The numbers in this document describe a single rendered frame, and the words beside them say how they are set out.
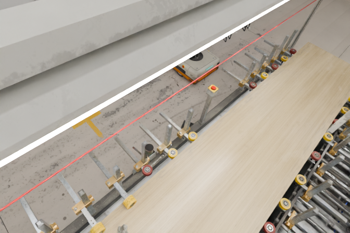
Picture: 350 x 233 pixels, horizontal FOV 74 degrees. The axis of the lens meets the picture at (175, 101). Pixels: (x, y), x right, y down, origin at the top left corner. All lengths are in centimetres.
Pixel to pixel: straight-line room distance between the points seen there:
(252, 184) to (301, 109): 107
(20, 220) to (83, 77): 264
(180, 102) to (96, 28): 314
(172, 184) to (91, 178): 126
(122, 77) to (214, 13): 25
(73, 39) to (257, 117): 219
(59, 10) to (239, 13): 40
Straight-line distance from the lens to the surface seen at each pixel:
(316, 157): 244
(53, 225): 178
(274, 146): 228
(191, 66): 361
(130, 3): 35
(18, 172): 315
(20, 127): 35
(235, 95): 278
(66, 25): 31
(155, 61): 42
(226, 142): 211
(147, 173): 186
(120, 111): 330
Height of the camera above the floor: 263
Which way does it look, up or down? 50 degrees down
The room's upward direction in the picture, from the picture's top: 11 degrees clockwise
